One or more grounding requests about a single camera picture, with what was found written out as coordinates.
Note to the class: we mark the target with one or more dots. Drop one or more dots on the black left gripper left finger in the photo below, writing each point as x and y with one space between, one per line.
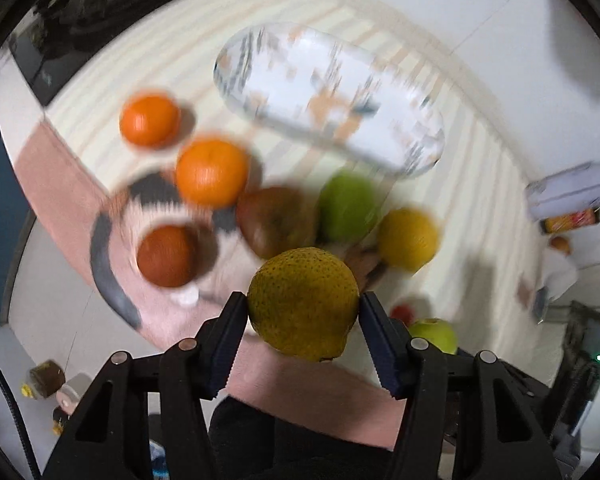
107 436

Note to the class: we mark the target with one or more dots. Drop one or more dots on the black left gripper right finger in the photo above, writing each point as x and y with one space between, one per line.
417 372

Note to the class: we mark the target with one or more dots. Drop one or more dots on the green apple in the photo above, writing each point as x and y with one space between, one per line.
437 332
349 208

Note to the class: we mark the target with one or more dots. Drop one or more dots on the dark red-orange fruit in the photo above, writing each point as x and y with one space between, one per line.
167 256

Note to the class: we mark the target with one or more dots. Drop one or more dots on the speckled yellow-green pear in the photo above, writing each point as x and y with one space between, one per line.
303 303

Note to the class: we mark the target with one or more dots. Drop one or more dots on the red-green mango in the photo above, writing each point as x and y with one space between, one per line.
276 219

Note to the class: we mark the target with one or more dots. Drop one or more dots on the large orange mandarin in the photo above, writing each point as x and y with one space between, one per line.
212 172

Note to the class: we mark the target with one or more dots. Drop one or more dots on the small orange mandarin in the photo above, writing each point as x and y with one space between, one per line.
150 120

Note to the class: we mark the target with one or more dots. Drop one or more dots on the brown jar on floor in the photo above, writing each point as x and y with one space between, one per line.
43 380

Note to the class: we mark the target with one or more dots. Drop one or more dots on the red cherry tomato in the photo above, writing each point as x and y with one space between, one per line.
404 313

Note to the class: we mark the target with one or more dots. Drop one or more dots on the white cloth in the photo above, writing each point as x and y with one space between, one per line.
547 281

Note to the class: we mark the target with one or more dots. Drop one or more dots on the yellow labelled sauce bottle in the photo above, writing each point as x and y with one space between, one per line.
569 222

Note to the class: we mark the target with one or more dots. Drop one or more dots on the white cylindrical container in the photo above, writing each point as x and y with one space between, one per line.
567 192

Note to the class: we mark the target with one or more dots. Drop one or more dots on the striped cat tablecloth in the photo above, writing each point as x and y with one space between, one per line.
69 158

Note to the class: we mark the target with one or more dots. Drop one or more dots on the oval floral ceramic plate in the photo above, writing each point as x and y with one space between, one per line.
325 91

